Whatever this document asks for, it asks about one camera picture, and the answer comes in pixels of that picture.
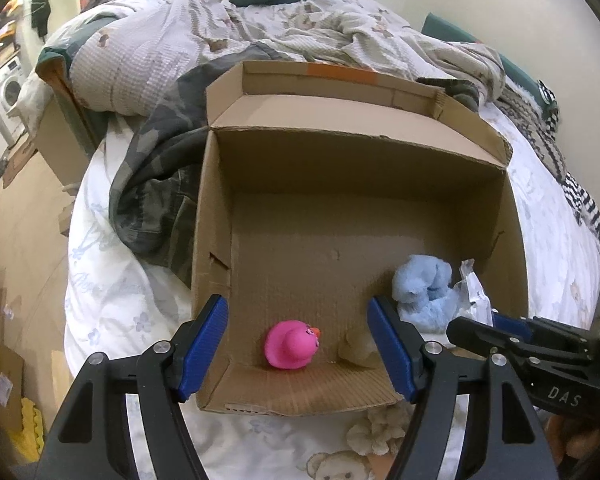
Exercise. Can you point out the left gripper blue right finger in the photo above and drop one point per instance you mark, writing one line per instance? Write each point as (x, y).
(415, 376)

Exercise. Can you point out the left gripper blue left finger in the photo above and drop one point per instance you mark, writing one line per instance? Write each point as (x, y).
(168, 374)

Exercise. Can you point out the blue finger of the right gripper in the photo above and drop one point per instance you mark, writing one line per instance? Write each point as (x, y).
(513, 327)

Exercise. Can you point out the light blue fluffy slippers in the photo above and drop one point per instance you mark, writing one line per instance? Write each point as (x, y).
(423, 295)

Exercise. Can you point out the plastic label bag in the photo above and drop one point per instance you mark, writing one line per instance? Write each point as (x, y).
(473, 302)

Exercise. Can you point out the pink rubber duck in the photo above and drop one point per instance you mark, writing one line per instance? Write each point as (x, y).
(291, 345)

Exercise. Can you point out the beige lace scrunchie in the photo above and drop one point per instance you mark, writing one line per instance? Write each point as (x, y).
(381, 431)

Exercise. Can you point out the person right hand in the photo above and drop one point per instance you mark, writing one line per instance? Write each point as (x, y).
(569, 437)

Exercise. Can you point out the white teddy bear bedsheet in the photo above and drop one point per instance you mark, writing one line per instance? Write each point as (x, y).
(118, 305)

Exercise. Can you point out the open cardboard box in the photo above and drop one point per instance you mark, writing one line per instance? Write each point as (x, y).
(327, 283)

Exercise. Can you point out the striped knitted blanket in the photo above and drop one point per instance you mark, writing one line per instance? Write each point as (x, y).
(538, 123)

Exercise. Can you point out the rumpled patterned duvet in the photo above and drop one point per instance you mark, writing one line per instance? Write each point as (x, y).
(122, 55)

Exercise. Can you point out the white washing machine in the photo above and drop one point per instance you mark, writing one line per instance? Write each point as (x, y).
(12, 77)

